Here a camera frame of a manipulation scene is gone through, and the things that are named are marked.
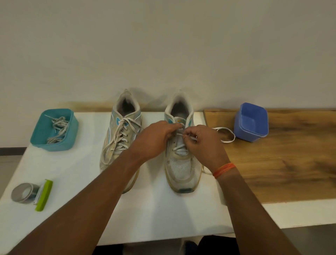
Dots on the black trousers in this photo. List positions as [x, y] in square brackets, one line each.
[218, 247]

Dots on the person's right hand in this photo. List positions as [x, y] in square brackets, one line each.
[207, 149]

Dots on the orange thread wristband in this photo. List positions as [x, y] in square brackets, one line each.
[224, 170]

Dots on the person's left forearm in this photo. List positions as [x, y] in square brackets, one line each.
[78, 207]

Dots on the grey tape roll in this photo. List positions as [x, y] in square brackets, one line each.
[15, 197]

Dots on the white lace of sneaker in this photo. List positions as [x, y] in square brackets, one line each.
[233, 134]
[119, 131]

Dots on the blue plastic container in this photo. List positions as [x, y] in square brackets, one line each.
[249, 120]

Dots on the person's left hand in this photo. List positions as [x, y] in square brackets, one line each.
[152, 140]

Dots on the green utility cutter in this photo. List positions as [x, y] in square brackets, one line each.
[44, 197]

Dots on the person's right forearm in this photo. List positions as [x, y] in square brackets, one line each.
[257, 218]

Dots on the worn white sneaker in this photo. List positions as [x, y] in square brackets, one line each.
[181, 173]
[126, 102]

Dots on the teal plastic container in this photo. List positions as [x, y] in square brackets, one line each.
[36, 136]

